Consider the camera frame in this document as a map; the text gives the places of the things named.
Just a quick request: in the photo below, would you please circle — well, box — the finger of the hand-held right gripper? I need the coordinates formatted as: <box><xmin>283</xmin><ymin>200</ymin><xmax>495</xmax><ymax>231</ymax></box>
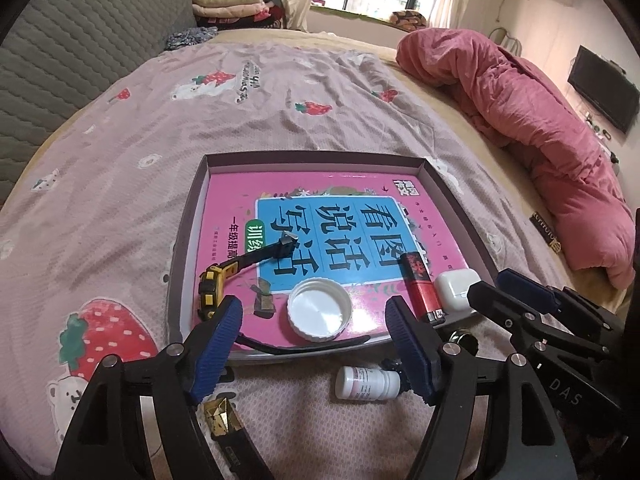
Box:
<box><xmin>466</xmin><ymin>279</ymin><xmax>618</xmax><ymax>386</ymax></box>
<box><xmin>496</xmin><ymin>268</ymin><xmax>628</xmax><ymax>346</ymax></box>

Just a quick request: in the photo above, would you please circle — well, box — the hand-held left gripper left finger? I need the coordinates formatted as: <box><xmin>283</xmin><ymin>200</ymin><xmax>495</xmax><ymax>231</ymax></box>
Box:
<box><xmin>52</xmin><ymin>295</ymin><xmax>244</xmax><ymax>480</ymax></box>

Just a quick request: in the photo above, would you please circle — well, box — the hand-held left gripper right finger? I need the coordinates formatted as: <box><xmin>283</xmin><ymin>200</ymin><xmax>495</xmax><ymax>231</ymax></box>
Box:
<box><xmin>385</xmin><ymin>296</ymin><xmax>573</xmax><ymax>480</ymax></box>

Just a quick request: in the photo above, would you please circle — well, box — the small metal jar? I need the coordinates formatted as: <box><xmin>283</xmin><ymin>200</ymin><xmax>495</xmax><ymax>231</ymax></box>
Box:
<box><xmin>445</xmin><ymin>327</ymin><xmax>480</xmax><ymax>361</ymax></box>

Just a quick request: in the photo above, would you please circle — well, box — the white earbuds case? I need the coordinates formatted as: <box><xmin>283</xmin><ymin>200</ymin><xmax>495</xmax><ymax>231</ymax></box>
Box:
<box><xmin>434</xmin><ymin>268</ymin><xmax>482</xmax><ymax>313</ymax></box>

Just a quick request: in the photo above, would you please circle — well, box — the white pill bottle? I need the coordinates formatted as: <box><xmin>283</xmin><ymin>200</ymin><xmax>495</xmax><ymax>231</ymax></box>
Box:
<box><xmin>335</xmin><ymin>366</ymin><xmax>403</xmax><ymax>402</ymax></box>

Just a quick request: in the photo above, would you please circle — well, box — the red lighter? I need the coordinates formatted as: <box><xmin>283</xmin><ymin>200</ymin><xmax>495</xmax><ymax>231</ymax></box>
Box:
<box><xmin>398</xmin><ymin>251</ymin><xmax>447</xmax><ymax>325</ymax></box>

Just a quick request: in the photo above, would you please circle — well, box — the black case with gold stud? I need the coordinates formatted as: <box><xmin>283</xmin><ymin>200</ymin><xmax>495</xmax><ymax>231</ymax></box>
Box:
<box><xmin>202</xmin><ymin>396</ymin><xmax>268</xmax><ymax>480</ymax></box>

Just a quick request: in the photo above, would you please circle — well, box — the white ribbed jar lid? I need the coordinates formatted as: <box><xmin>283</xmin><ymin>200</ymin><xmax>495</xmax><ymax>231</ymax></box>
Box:
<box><xmin>286</xmin><ymin>280</ymin><xmax>352</xmax><ymax>343</ymax></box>

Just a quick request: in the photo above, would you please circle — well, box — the shallow grey cardboard box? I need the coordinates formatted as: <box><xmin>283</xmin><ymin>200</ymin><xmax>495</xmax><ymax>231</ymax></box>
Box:
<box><xmin>165</xmin><ymin>151</ymin><xmax>501</xmax><ymax>366</ymax></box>

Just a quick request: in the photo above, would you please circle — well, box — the black mattress label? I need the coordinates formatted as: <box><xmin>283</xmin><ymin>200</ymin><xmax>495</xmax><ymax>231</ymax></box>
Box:
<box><xmin>529</xmin><ymin>208</ymin><xmax>563</xmax><ymax>256</ymax></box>

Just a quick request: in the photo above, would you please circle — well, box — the pink and blue book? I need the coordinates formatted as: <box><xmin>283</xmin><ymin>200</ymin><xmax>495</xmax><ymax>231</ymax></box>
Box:
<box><xmin>192</xmin><ymin>172</ymin><xmax>473</xmax><ymax>348</ymax></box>

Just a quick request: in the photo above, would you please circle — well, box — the pink quilt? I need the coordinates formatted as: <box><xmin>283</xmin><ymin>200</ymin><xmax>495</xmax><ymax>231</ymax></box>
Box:
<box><xmin>396</xmin><ymin>27</ymin><xmax>636</xmax><ymax>291</ymax></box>

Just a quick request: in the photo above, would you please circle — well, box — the lilac printed blanket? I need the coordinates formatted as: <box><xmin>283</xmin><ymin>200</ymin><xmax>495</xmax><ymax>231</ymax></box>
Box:
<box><xmin>0</xmin><ymin>40</ymin><xmax>571</xmax><ymax>480</ymax></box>

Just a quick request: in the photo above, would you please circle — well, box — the black television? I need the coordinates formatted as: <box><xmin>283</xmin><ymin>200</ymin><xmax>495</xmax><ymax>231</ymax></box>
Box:
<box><xmin>566</xmin><ymin>45</ymin><xmax>640</xmax><ymax>136</ymax></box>

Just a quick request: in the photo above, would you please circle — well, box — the metal chair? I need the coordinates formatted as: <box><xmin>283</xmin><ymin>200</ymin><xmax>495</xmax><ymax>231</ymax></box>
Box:
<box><xmin>487</xmin><ymin>27</ymin><xmax>523</xmax><ymax>58</ymax></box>

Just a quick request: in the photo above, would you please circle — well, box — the patterned cushion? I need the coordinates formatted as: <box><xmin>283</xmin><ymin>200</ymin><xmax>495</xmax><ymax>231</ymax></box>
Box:
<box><xmin>390</xmin><ymin>10</ymin><xmax>430</xmax><ymax>31</ymax></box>

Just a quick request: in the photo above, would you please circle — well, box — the dark patterned cloth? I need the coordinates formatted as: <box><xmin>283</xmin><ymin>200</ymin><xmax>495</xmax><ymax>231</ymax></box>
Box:
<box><xmin>165</xmin><ymin>26</ymin><xmax>221</xmax><ymax>51</ymax></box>

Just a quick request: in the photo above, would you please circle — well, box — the dark clothes pile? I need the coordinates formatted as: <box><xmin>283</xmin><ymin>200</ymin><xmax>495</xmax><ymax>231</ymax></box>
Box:
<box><xmin>195</xmin><ymin>0</ymin><xmax>286</xmax><ymax>31</ymax></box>

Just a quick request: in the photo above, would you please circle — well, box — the pink folded blanket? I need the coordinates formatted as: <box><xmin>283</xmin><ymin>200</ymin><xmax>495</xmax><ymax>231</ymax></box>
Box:
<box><xmin>192</xmin><ymin>2</ymin><xmax>271</xmax><ymax>20</ymax></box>

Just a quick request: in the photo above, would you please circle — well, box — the grey quilted headboard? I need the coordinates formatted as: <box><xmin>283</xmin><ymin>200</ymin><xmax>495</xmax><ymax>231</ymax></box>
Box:
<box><xmin>0</xmin><ymin>0</ymin><xmax>198</xmax><ymax>206</ymax></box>

